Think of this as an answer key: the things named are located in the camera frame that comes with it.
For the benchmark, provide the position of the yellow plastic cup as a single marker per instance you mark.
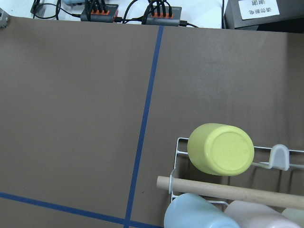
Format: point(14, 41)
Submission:
point(220, 149)

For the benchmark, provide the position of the light blue plastic cup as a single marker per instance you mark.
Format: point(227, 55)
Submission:
point(192, 211)

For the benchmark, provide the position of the pink plastic cup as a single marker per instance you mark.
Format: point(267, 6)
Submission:
point(254, 215)

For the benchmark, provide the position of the pale green plastic cup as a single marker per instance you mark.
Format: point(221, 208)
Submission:
point(295, 215)

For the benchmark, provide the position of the far orange usb hub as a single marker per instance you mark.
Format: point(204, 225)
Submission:
point(162, 13)

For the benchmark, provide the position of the orange usb hub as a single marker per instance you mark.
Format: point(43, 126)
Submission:
point(99, 11)
point(162, 13)

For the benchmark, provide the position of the near orange usb hub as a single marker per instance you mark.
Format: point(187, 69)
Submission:
point(99, 11)

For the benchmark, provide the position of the black box with label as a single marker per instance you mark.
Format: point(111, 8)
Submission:
point(241, 14)

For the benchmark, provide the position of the white wire cup rack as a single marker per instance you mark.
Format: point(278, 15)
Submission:
point(278, 159)

